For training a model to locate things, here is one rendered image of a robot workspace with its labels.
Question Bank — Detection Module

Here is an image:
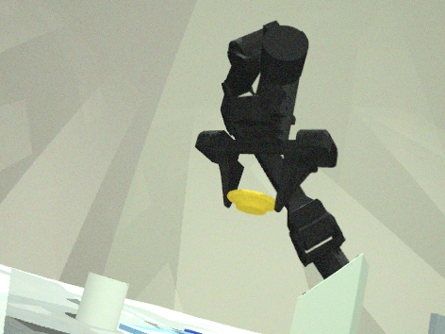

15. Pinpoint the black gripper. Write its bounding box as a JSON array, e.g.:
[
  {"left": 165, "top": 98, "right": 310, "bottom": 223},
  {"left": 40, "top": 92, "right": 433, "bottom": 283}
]
[{"left": 195, "top": 96, "right": 338, "bottom": 212}]

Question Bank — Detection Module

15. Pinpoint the yellow plate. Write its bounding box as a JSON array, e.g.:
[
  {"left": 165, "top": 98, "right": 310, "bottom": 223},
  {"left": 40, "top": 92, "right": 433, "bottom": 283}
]
[{"left": 227, "top": 190, "right": 275, "bottom": 215}]

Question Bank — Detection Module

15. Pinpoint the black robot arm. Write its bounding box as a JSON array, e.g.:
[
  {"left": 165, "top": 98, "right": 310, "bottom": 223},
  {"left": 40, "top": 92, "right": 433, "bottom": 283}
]
[{"left": 221, "top": 21, "right": 350, "bottom": 280}]

